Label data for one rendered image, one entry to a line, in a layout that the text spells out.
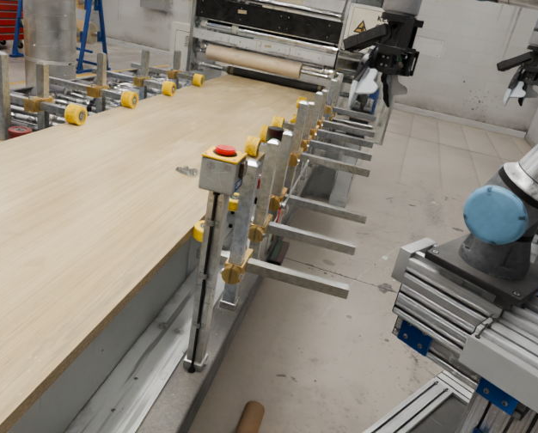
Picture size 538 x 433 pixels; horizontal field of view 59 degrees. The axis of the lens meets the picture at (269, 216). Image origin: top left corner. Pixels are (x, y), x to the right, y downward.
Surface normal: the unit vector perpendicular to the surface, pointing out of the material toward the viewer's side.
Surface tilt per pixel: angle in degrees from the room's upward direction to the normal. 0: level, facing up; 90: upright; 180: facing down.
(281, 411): 0
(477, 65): 90
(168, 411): 0
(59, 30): 90
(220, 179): 90
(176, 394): 0
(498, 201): 97
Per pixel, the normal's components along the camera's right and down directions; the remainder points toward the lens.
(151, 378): 0.18, -0.90
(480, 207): -0.70, 0.29
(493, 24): -0.30, 0.34
